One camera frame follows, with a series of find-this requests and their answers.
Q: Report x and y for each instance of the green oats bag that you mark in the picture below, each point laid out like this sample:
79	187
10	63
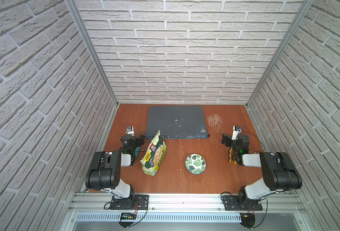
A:
154	155

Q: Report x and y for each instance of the aluminium frame rail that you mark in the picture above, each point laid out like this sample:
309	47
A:
177	207

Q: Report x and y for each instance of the yellow black pliers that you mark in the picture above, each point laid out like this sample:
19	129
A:
232	155

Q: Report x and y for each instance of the green leaf pattern bowl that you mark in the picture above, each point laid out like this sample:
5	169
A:
195	164

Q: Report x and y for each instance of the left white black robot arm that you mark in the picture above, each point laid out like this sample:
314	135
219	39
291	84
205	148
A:
105	168

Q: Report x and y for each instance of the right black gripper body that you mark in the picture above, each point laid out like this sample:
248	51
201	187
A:
229	141

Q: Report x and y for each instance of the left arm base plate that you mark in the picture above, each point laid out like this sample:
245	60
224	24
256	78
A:
138	202

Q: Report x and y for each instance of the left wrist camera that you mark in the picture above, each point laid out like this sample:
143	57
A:
130	130

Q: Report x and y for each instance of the grey network switch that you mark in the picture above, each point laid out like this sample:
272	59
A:
176	122

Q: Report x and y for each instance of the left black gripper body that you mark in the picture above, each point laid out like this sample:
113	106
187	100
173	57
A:
136	141

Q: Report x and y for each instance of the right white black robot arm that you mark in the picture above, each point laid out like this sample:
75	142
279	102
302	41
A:
278	171

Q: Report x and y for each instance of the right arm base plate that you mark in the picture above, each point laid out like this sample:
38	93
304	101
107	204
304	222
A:
234	203

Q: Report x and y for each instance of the left small circuit board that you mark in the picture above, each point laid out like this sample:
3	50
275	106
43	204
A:
128	216

